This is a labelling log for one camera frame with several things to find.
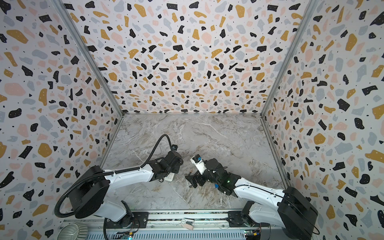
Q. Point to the pink white tag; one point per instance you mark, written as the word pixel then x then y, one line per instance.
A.
pixel 187 224

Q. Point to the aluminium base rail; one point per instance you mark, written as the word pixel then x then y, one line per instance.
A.
pixel 175 225

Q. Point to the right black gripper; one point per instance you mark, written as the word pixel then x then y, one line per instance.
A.
pixel 201 177

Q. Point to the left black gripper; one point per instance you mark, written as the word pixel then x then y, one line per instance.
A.
pixel 177 167

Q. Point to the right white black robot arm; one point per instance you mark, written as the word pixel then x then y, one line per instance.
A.
pixel 286 208

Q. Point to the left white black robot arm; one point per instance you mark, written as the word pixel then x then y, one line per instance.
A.
pixel 88 198

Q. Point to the metal ribbed bowl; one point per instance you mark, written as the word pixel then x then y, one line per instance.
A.
pixel 73 231

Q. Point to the white remote control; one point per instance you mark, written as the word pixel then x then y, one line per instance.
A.
pixel 169 177

